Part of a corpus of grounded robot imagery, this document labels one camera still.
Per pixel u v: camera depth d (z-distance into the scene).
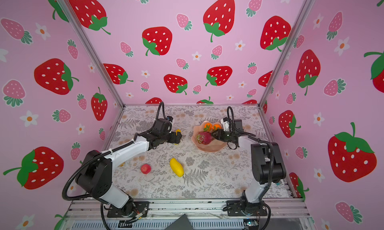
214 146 0.96
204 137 0.92
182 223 0.70
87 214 0.73
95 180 0.44
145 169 0.84
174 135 0.80
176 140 0.80
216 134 0.86
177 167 0.84
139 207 0.74
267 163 0.48
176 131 0.82
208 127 0.95
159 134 0.69
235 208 0.74
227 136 0.82
